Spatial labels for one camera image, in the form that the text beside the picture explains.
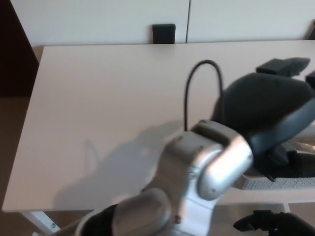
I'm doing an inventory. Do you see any grey mesh container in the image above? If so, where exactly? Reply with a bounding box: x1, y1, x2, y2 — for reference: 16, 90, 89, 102
242, 122, 315, 191

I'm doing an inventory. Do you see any white cabinet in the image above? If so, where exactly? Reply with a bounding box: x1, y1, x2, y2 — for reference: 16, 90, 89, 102
11, 0, 315, 46

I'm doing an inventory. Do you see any dark brown door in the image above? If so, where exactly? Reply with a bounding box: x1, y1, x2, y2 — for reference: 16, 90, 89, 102
0, 0, 40, 98

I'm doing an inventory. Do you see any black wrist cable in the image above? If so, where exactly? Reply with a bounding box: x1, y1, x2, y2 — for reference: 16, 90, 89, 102
184, 59, 224, 131

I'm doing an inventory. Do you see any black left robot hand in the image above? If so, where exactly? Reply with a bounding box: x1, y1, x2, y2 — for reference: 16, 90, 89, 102
211, 58, 315, 182

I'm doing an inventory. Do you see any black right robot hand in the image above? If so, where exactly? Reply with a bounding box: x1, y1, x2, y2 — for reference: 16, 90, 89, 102
233, 209, 315, 236

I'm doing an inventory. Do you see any white desk with metal legs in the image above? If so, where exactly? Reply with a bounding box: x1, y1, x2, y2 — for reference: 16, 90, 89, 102
1, 40, 315, 233

